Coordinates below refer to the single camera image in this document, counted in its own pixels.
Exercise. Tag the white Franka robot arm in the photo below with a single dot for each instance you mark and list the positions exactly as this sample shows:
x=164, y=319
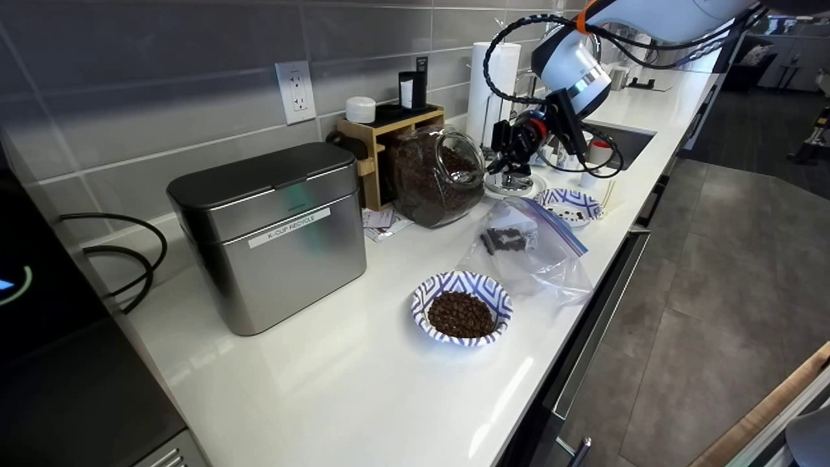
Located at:
x=578, y=65

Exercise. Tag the clear zip bag with beans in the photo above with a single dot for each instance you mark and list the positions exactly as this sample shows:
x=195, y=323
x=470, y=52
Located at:
x=526, y=251

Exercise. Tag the wooden countertop rack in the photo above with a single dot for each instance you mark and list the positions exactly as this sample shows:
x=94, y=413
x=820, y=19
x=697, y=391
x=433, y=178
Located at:
x=370, y=147

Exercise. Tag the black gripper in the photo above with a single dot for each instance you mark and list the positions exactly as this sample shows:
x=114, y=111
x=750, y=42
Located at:
x=529, y=137

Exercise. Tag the wooden board edge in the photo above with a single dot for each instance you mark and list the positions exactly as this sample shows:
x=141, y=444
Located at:
x=753, y=417

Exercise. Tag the dark kitchen sink basin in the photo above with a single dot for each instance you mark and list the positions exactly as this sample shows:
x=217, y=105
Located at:
x=631, y=143

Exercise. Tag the white bowl with metal cup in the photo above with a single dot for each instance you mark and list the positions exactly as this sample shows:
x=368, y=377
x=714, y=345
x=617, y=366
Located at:
x=539, y=186

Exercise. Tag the glass jar of coffee beans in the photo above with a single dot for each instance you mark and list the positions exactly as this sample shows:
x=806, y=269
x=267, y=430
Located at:
x=435, y=186

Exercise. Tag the black bottles on rack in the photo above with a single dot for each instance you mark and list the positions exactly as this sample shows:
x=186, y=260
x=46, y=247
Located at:
x=412, y=85

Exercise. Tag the grey round object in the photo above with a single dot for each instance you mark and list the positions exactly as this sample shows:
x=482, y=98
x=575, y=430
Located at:
x=810, y=440

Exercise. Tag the small white capped jar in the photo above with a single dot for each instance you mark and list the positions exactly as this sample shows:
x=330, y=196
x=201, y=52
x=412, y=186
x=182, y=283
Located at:
x=361, y=111

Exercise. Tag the bean-filled blue patterned paper bowl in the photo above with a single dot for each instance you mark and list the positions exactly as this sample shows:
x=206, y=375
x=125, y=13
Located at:
x=460, y=312

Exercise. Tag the crumpled papers beside jar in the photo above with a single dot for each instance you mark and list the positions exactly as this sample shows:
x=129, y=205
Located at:
x=380, y=222

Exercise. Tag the white wall power outlet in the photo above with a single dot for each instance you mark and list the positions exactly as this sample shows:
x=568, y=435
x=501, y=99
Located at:
x=295, y=91

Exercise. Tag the red and white small cup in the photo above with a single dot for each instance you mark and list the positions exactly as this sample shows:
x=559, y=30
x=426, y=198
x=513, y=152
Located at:
x=600, y=150

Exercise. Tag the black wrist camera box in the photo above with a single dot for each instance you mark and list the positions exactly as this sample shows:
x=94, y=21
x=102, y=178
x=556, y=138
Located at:
x=566, y=121

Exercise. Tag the black coffee machine appliance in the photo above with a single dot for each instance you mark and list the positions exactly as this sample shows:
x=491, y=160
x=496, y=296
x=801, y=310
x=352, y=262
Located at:
x=41, y=364

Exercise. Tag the stainless steel lidded bin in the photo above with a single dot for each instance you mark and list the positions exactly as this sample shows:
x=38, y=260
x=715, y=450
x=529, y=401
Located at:
x=276, y=243

